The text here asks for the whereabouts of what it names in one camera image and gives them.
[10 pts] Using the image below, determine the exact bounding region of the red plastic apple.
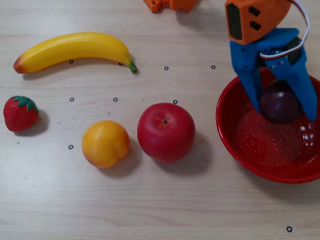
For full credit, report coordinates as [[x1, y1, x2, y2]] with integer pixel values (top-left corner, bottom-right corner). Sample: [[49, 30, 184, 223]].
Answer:
[[136, 102, 196, 164]]

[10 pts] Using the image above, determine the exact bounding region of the red speckled enamel bowl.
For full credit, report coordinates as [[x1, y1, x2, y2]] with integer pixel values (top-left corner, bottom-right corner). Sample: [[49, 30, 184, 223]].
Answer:
[[215, 66, 320, 184]]

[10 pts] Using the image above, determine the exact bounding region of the orange robot base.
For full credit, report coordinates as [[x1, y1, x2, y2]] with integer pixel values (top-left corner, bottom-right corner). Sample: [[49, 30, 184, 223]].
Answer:
[[143, 0, 200, 14]]

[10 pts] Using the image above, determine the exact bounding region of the yellow orange peach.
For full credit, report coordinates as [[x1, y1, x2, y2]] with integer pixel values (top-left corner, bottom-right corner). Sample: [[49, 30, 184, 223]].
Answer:
[[81, 120, 131, 169]]

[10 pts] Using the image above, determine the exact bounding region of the blue gripper with motor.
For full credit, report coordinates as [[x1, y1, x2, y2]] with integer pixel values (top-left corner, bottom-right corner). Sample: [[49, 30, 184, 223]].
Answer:
[[229, 27, 319, 122]]

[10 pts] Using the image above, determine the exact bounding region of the yellow plastic banana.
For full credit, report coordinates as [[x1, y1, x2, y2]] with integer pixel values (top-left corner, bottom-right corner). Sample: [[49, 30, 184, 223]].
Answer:
[[12, 31, 139, 75]]

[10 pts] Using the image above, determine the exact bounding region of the red plastic strawberry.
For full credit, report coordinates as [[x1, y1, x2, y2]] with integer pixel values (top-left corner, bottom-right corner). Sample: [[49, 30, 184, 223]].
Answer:
[[3, 95, 40, 133]]

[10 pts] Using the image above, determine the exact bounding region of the white red black gripper wire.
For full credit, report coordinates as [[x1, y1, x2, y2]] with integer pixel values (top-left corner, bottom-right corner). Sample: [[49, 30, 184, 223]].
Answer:
[[259, 0, 311, 60]]

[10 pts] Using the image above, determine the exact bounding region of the dark purple plum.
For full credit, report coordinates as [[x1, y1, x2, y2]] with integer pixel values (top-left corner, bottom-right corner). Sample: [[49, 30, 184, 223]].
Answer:
[[259, 79, 303, 125]]

